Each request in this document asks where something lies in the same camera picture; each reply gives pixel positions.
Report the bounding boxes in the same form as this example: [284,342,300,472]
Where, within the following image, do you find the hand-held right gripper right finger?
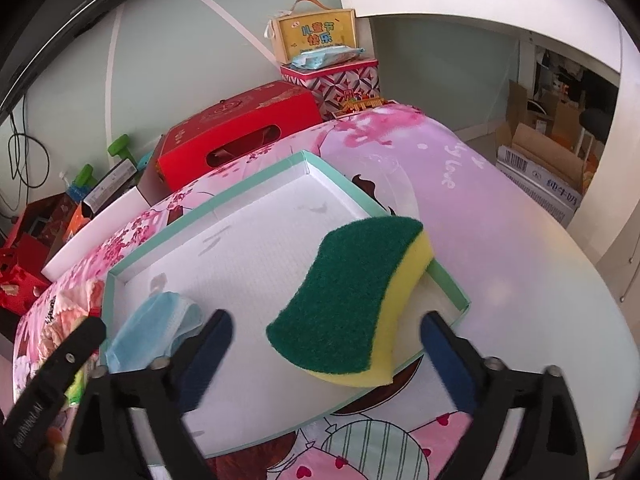
[420,311,591,480]

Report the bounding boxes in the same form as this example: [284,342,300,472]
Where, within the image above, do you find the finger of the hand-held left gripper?
[0,316,108,480]

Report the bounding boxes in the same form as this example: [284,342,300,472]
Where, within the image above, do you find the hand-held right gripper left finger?
[62,309,236,480]

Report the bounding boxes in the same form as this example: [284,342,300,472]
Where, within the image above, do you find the blue face mask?
[104,291,206,375]

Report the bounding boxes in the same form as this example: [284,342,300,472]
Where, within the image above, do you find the white tray with teal rim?
[100,150,472,466]

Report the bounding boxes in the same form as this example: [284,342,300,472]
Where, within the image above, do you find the green and yellow sponge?
[265,216,437,390]

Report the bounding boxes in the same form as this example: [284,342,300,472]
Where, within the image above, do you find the white foam tray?
[41,187,153,283]

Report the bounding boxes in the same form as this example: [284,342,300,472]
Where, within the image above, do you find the pink printed bed sheet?
[12,102,638,480]

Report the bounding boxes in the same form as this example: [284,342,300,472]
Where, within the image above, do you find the orange carton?
[62,200,96,241]

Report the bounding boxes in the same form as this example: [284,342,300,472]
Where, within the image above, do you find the dark red open box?
[5,192,81,261]

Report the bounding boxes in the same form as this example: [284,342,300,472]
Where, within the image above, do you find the clear bottle with blue liquid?
[57,171,83,201]

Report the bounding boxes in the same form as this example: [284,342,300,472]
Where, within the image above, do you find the black box with white label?
[82,160,138,211]

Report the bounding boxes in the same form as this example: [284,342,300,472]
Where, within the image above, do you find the white printed cardboard box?
[495,122,591,226]

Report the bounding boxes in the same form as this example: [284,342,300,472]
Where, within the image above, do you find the red gift box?
[156,80,323,206]

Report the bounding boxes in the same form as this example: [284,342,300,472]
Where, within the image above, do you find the red gold decorated box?
[332,95,396,120]

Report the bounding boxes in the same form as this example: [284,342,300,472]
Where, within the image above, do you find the brown cardboard boxes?
[507,80,586,141]

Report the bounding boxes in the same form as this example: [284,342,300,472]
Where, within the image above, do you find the red white patterned box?
[280,58,381,122]

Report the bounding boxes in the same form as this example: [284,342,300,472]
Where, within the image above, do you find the blue wet wipes pack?
[290,45,366,71]

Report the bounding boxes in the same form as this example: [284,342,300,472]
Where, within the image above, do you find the black cables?
[7,95,51,221]

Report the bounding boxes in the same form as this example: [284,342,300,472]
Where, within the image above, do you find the yellow box with handle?
[265,0,358,67]

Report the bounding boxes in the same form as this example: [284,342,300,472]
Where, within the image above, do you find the black wall television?
[0,0,173,106]

